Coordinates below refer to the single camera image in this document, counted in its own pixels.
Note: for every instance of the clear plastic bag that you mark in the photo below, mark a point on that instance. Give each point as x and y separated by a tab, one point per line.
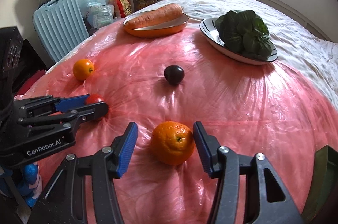
101	15

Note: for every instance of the carrot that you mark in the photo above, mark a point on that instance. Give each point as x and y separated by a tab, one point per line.
155	16

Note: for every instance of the pink plastic sheet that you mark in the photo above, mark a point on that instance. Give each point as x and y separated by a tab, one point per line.
237	107

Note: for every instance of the yellow and red rice bag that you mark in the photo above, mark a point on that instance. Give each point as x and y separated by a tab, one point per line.
124	6

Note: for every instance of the orange oval plate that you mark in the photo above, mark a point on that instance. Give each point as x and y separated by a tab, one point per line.
153	33

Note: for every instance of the blue and white toy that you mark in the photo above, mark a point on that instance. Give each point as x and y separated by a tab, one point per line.
30	176

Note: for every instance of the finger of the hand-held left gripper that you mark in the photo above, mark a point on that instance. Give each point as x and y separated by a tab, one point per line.
95	110
71	103

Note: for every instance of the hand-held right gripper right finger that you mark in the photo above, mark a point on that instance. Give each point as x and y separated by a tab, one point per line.
203	150

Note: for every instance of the yellow oil bottle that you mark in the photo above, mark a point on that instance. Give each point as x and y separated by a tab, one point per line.
141	3

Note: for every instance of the red cloth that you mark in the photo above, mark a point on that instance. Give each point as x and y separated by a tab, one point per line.
31	82

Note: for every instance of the red apple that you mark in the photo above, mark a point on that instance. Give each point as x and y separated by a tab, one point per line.
94	99

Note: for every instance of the white plate with dark rim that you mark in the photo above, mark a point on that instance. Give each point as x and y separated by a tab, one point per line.
211	33

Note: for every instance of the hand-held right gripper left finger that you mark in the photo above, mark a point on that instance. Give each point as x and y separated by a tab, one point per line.
128	150

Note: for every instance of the dark purple plum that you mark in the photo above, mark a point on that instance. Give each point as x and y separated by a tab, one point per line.
174	75

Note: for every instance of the orange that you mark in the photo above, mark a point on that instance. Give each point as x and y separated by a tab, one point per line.
83	69
173	142

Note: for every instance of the light blue ribbed suitcase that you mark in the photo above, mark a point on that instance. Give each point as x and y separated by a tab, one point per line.
60	28

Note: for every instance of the green bok choy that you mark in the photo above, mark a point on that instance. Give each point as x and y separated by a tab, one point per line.
243	33

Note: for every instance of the green tray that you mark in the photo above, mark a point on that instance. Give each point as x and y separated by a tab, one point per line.
327	173

